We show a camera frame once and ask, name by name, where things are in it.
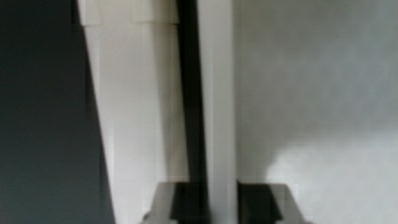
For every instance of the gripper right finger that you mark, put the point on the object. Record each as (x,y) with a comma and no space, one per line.
(267,206)

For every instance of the white desk top tray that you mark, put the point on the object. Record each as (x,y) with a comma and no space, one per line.
(301,107)

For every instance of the white U-shaped fence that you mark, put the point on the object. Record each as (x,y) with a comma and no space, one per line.
(134,53)

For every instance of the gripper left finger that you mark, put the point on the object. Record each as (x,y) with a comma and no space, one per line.
(180,204)

